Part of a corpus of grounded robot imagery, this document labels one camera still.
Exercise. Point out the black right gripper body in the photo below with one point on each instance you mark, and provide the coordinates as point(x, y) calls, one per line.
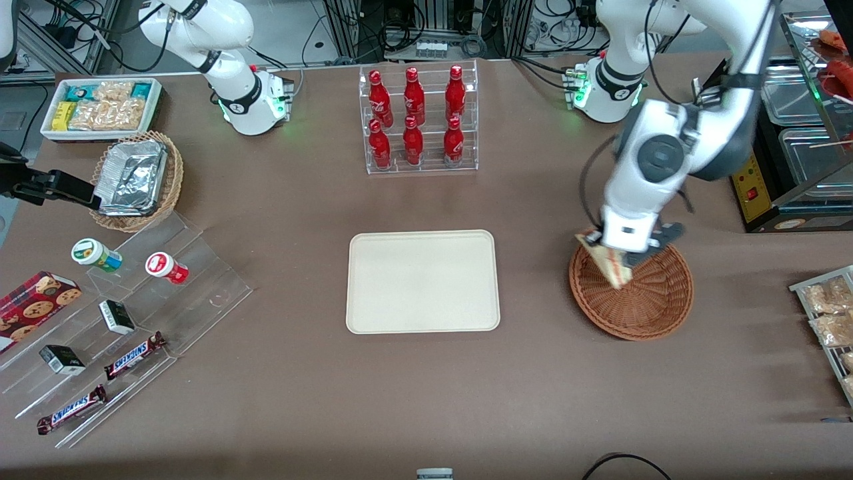
point(41, 184)

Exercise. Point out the triangular sandwich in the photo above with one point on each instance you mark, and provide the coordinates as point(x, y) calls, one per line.
point(610, 266)

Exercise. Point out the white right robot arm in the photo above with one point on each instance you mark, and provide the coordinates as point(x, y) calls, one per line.
point(233, 80)

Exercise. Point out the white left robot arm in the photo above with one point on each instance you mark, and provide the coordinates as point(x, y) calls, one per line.
point(630, 190)

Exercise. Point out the brown round wicker basket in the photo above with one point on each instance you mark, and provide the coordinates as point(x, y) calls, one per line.
point(650, 306)

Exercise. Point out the aluminium foil tray stack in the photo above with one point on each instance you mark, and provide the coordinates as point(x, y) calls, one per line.
point(133, 176)

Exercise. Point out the light woven wicker basket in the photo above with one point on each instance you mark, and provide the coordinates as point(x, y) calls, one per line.
point(172, 180)

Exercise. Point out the cream rectangular tray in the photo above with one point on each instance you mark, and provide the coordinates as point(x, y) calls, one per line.
point(423, 283)

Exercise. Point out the green lidded yogurt cup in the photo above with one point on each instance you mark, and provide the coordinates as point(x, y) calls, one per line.
point(90, 252)

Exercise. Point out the yellow snack box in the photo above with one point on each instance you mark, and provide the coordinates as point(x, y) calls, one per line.
point(62, 115)

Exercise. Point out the clear bag of crackers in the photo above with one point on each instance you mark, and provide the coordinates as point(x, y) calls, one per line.
point(114, 90)
point(106, 115)

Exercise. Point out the teal snack pack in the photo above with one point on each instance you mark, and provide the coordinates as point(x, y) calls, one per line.
point(140, 90)
point(83, 91)

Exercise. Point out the white plastic snack bin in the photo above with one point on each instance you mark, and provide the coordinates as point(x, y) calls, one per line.
point(156, 110)

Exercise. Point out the red lidded yogurt cup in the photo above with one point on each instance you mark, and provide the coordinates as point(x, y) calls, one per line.
point(163, 266)

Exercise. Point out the red plaid cookie box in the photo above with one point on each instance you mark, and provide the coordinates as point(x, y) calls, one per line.
point(33, 306)

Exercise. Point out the metal hot food cabinet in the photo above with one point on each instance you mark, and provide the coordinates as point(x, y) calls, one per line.
point(753, 190)

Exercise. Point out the small black carton box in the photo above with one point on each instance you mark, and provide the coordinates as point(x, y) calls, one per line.
point(62, 360)
point(117, 317)

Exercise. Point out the clear acrylic stepped stand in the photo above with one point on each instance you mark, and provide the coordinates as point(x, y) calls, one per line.
point(200, 280)

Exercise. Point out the red cola bottle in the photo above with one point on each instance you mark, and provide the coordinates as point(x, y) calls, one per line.
point(378, 96)
point(380, 145)
point(412, 141)
point(454, 140)
point(414, 94)
point(456, 93)

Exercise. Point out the Snickers chocolate bar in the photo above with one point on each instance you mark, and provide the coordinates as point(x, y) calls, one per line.
point(70, 408)
point(133, 356)

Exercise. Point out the clear acrylic bottle rack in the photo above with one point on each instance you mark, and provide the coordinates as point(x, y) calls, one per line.
point(430, 163)

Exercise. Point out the clear bag of nuts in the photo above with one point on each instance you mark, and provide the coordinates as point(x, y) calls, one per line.
point(849, 386)
point(848, 361)
point(833, 330)
point(826, 296)

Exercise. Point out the steel food pan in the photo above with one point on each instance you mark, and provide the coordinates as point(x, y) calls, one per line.
point(793, 93)
point(813, 163)

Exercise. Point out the white power strip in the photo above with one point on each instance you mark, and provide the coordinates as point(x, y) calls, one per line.
point(433, 48)

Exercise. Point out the small grey white device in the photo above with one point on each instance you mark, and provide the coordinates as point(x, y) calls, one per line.
point(434, 474)

